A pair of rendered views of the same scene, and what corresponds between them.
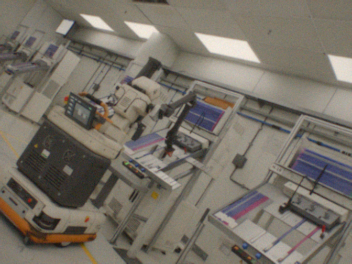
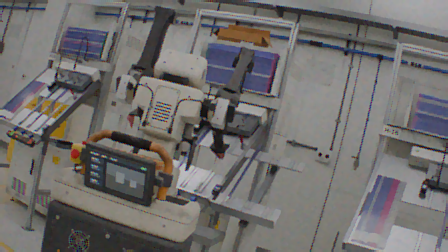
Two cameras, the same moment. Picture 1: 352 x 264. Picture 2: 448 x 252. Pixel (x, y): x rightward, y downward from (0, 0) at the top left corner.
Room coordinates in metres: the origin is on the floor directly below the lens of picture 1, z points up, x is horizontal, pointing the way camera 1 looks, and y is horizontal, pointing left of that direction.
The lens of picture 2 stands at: (0.61, 0.84, 1.10)
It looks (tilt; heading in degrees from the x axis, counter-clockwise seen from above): 0 degrees down; 341
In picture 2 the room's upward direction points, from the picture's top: 15 degrees clockwise
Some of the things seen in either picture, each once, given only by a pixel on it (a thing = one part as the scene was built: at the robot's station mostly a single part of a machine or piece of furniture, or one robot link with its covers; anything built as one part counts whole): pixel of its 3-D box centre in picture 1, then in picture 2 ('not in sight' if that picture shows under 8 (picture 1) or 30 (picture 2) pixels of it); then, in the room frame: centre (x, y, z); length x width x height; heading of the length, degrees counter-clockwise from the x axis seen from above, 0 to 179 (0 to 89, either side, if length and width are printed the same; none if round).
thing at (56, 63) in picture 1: (42, 76); not in sight; (7.00, 3.10, 0.95); 1.36 x 0.82 x 1.90; 135
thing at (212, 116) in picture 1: (204, 116); (240, 68); (3.54, -0.17, 1.52); 0.51 x 0.13 x 0.27; 45
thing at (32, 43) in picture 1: (23, 64); not in sight; (8.02, 4.13, 0.95); 1.37 x 0.82 x 1.90; 135
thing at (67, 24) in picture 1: (66, 29); not in sight; (6.89, 3.21, 2.10); 0.58 x 0.14 x 0.41; 45
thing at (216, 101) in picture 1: (222, 105); (253, 37); (3.83, -0.31, 1.82); 0.68 x 0.30 x 0.20; 45
